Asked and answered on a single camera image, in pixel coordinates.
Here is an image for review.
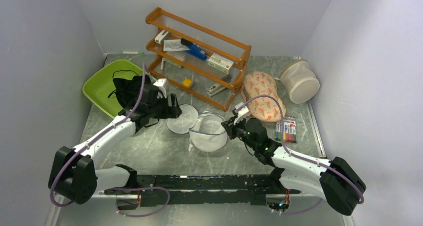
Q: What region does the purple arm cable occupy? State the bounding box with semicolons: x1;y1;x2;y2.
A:
49;63;156;208
236;95;365;206

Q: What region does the pack of coloured markers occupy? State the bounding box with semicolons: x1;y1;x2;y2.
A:
275;116;297;143

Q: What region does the beige cylindrical laundry bag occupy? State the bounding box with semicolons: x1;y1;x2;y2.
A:
279;59;320;104

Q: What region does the yellow grey eraser block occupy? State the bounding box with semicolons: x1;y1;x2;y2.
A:
183;78;194;88

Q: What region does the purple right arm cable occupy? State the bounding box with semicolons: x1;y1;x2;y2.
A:
236;95;365;206

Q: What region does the green plastic basin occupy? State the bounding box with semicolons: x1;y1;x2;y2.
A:
82;59;151;118

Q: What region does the white paper card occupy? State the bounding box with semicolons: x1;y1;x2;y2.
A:
163;39;188;52

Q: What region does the blue stapler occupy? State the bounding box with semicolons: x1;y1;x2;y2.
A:
181;38;208;61

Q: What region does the white green small box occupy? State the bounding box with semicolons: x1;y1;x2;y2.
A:
207;53;234;74

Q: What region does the white mesh laundry bag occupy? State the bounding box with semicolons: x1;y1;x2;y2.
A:
166;104;227;152

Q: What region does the floral pink laundry bag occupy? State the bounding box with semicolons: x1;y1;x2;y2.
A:
240;71;286;122

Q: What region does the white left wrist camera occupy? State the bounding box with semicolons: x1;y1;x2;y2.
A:
153;78;169;99

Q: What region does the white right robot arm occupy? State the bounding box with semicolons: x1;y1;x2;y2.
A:
221;117;367;216

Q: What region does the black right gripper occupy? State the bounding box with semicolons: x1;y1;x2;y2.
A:
221;114;257;151

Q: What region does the black bra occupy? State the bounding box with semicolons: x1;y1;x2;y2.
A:
107;70;142;108

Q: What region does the white small device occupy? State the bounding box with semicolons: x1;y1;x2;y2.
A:
154;29;171;44

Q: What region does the grey stapler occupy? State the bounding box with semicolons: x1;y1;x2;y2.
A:
207;83;226;97

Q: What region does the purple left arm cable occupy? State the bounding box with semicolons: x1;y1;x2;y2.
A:
49;63;156;208

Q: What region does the orange wooden shelf rack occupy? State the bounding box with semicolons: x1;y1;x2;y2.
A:
145;7;251;111

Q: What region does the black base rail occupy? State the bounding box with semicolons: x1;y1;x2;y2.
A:
104;174;300;207

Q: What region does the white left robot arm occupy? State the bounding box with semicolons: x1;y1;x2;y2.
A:
48;78;182;206

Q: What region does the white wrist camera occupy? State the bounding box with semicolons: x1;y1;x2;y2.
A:
233;102;249;125
153;78;169;99

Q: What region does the green white marker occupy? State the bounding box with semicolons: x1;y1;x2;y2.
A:
122;51;144;54

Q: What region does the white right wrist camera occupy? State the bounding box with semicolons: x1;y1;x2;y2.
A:
233;102;249;125

